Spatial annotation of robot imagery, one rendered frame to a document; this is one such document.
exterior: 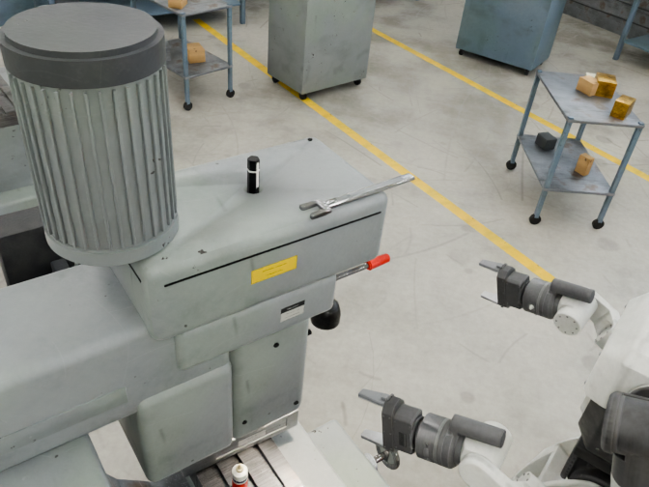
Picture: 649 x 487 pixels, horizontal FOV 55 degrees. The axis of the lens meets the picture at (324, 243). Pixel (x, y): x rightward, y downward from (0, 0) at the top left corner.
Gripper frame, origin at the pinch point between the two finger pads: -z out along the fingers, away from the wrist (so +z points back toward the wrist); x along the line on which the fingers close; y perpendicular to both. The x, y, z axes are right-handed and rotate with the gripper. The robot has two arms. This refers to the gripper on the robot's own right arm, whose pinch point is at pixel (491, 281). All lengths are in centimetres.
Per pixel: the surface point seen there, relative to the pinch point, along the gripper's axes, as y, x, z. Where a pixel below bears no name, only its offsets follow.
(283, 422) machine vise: 50, -31, -39
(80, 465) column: 103, 27, -15
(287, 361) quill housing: 61, 16, -12
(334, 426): 29, -57, -44
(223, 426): 78, 10, -15
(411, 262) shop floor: -139, -130, -142
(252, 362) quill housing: 68, 22, -12
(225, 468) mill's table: 70, -32, -42
